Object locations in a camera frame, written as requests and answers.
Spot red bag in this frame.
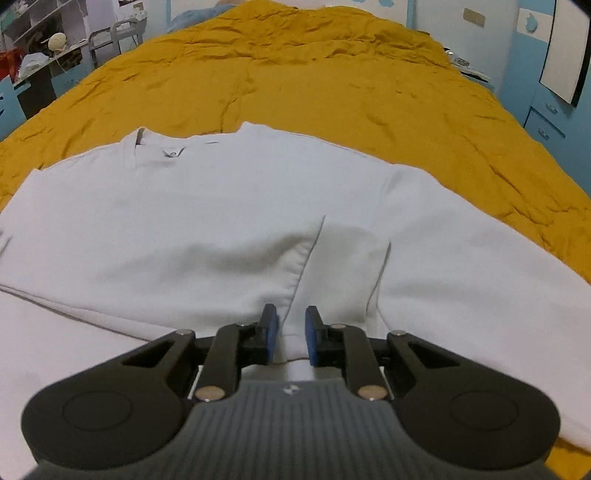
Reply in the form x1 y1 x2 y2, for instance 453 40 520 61
0 50 23 81

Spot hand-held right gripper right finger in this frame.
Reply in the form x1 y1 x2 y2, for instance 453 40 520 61
304 305 468 401

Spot light blue cabinet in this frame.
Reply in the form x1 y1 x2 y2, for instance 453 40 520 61
0 78 27 141

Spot white plastic bag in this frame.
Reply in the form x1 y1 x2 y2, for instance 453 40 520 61
19 52 51 75

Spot dark desk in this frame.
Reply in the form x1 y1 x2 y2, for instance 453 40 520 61
13 46 90 118

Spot blue pillow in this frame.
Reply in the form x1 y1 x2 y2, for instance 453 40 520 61
167 4 243 34

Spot grey metal chair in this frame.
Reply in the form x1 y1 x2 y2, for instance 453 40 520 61
89 17 146 68

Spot mustard yellow blanket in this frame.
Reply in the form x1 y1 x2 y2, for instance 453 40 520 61
0 1 591 469

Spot white board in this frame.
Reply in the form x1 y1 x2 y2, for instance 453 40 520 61
539 8 591 108

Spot white t-shirt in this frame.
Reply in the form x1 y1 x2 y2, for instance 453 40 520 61
0 121 591 455

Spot bedside clutter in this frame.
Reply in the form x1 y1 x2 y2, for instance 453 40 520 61
444 46 494 85

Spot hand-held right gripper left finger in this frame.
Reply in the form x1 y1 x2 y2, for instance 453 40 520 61
102 304 280 401

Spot white wall shelf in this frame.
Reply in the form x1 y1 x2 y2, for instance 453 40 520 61
0 0 90 47

